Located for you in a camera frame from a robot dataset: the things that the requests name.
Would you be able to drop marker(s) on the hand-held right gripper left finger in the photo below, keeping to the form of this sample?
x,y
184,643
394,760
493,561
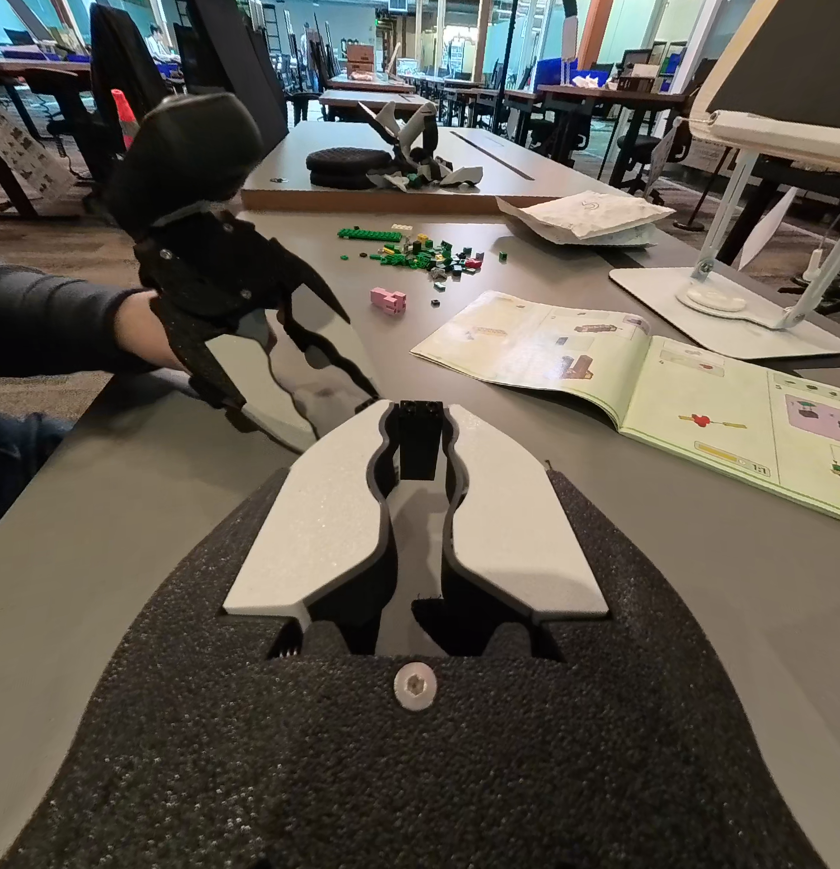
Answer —
x,y
311,529

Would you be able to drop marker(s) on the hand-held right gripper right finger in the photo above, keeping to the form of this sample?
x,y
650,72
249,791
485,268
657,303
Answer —
x,y
528,536

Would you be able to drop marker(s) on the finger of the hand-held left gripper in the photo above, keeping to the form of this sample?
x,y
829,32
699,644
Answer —
x,y
257,380
348,353

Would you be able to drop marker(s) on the long black brick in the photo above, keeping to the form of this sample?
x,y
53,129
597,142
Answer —
x,y
420,441

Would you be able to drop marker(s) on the person's left forearm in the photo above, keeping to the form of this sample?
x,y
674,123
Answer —
x,y
46,319

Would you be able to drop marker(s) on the grey desk with wooden edge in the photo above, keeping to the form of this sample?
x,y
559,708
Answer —
x,y
291,163

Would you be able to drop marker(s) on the person's left hand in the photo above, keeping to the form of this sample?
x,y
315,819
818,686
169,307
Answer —
x,y
145,326

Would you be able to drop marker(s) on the pink brick figure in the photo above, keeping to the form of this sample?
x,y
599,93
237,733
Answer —
x,y
387,300

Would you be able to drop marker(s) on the pile of small bricks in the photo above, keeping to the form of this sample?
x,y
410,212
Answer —
x,y
433,258

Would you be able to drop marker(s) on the orange cone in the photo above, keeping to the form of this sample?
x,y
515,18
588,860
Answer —
x,y
124,122

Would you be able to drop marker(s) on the black mesh chair back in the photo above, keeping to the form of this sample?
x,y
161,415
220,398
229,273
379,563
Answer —
x,y
345,166

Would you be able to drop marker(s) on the black mesh office chair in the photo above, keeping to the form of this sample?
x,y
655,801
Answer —
x,y
236,68

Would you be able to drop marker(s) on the black chair with jacket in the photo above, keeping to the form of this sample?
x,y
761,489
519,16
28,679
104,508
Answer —
x,y
121,74

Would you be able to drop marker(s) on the white printed board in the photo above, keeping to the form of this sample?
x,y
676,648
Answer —
x,y
19,149

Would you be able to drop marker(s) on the open instruction booklet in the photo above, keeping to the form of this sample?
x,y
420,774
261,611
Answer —
x,y
698,407

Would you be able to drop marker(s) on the dark wooden table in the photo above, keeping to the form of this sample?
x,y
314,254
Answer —
x,y
33,68

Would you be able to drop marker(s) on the person's blue jeans leg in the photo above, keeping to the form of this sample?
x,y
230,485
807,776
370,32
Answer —
x,y
19,461

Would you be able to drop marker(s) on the brown cardboard box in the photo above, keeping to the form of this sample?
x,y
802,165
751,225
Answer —
x,y
361,60

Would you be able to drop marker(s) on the crumpled white paper bag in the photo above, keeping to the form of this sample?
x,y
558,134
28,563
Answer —
x,y
589,217

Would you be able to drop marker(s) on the brown background table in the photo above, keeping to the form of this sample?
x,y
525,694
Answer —
x,y
596,92

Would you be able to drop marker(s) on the white tablet stand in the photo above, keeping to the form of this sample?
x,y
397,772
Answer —
x,y
766,129

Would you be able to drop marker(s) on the dark divider panel pale edge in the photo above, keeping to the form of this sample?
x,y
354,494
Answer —
x,y
786,61

